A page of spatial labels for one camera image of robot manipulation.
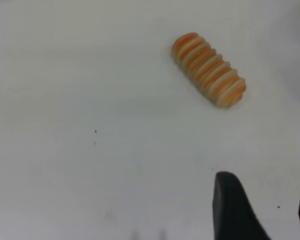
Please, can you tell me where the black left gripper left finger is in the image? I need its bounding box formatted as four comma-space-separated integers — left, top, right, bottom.
212, 171, 272, 240

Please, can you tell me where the orange striped bread roll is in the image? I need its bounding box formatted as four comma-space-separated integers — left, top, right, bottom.
171, 31, 247, 110

